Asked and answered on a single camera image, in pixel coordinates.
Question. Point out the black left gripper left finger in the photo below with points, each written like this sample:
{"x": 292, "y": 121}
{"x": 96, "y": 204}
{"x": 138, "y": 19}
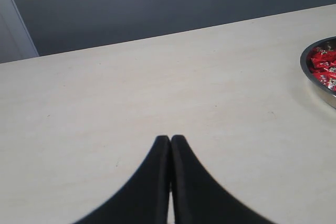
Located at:
{"x": 144, "y": 198}

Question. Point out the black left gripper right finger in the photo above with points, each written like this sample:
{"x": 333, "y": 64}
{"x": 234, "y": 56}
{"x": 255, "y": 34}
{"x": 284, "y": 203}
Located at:
{"x": 198, "y": 197}

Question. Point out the round steel plate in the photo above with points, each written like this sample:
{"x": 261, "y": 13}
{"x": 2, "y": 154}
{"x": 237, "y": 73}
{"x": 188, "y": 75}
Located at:
{"x": 321, "y": 91}

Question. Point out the red wrapped candy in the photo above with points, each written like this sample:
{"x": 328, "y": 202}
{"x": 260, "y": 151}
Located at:
{"x": 331, "y": 85}
{"x": 324, "y": 77}
{"x": 323, "y": 58}

